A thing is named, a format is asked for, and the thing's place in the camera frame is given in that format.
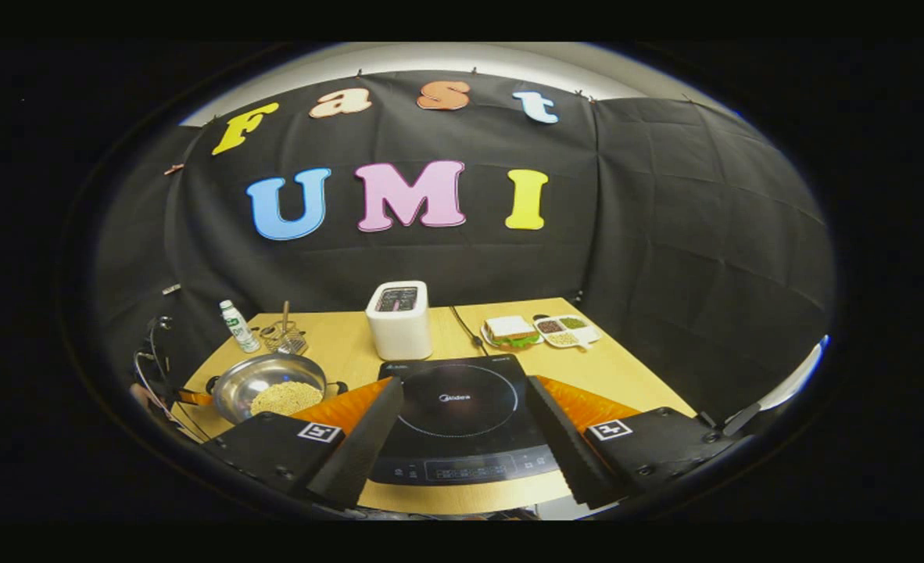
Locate black induction cooktop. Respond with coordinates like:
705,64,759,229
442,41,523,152
368,354,560,487

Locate pile of soybeans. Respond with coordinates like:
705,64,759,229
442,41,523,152
249,381,324,417

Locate white divided dish of beans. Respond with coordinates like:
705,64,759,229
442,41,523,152
533,314,602,351

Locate black backdrop cloth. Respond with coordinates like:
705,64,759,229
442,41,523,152
95,69,834,423

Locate sandwich with lettuce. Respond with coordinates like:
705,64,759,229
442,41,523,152
484,316,541,349

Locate white bottle with green label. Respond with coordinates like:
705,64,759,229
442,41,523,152
220,300,261,354

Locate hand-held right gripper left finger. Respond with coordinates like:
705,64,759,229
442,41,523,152
204,376,404,509

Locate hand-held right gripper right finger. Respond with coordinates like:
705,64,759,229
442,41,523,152
526,375,744,509

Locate white panel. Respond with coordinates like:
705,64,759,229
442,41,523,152
757,336,824,411

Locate steel pot with black handles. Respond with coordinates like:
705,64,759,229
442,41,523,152
206,352,349,425

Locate white toaster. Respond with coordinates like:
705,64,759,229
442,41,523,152
366,281,433,361

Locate black power cable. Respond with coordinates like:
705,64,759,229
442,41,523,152
450,306,490,357

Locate small white plate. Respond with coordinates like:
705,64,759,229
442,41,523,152
481,325,545,350

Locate wire mesh basket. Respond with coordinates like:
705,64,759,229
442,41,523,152
260,301,309,357

